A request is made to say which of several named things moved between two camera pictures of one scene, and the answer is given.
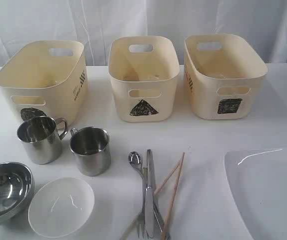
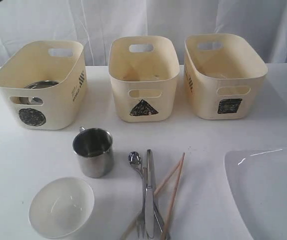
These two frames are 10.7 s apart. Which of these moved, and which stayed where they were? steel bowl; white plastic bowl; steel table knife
Moved: steel bowl
Stayed: white plastic bowl; steel table knife
